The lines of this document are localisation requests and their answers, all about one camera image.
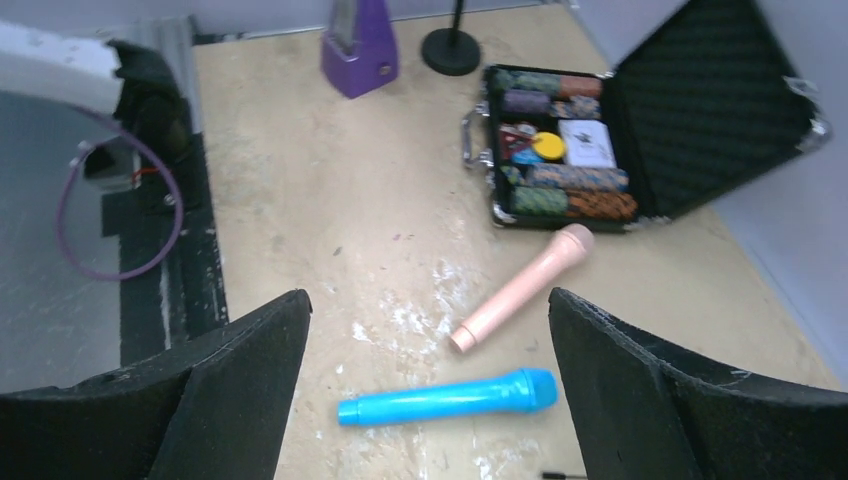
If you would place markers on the blue microphone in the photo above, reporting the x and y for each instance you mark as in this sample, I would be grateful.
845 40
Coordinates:
526 390

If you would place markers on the black poker chip case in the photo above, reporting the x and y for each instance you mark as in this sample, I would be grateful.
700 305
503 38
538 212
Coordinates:
707 103

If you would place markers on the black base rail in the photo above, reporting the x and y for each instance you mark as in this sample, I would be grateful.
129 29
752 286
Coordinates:
182 296

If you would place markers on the white card deck box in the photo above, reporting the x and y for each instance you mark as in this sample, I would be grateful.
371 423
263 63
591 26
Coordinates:
588 143

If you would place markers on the yellow dealer chip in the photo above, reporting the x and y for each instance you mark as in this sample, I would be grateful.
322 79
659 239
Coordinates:
549 146

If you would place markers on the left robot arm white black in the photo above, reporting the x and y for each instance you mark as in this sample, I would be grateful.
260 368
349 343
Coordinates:
130 84

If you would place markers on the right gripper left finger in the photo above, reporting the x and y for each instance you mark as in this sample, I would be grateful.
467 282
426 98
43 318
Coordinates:
215 407

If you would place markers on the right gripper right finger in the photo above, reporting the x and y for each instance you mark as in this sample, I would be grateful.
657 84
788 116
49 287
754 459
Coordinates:
646 408

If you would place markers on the purple metronome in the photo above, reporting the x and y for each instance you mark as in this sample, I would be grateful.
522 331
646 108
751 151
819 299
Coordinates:
359 51

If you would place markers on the black round-base clip stand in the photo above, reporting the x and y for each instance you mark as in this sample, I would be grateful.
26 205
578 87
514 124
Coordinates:
452 51

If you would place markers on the pink microphone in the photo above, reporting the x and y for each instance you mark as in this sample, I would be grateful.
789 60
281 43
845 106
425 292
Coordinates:
568 247

